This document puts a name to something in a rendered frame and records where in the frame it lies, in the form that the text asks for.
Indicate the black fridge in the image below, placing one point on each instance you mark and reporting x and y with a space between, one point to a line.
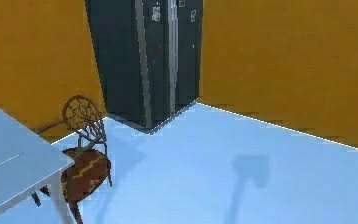
120 60

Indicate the brown round-backed chair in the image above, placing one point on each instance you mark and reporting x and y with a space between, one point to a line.
85 166

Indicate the white table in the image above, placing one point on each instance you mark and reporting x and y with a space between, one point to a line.
13 160

